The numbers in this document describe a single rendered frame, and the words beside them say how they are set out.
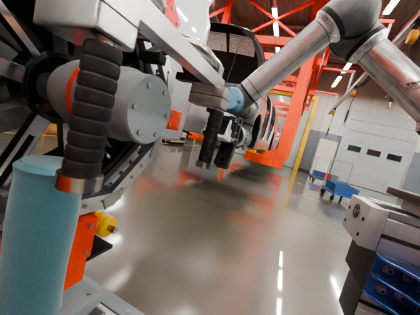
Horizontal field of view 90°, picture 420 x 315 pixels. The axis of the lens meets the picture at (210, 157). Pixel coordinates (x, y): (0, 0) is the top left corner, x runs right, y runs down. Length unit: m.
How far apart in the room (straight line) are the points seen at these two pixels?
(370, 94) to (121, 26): 14.18
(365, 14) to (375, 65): 0.15
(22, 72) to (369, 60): 0.85
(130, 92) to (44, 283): 0.31
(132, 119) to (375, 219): 0.52
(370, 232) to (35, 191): 0.60
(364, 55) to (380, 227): 0.48
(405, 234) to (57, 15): 0.65
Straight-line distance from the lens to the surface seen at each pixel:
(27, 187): 0.37
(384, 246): 0.59
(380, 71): 0.80
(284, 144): 3.90
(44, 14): 0.29
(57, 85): 0.49
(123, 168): 0.69
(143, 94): 0.39
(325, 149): 11.87
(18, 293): 0.44
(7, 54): 0.74
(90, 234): 0.62
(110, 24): 0.25
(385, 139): 14.14
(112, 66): 0.24
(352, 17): 0.71
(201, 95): 0.54
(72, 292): 0.94
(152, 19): 0.34
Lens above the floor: 0.84
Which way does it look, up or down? 7 degrees down
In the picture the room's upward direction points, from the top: 14 degrees clockwise
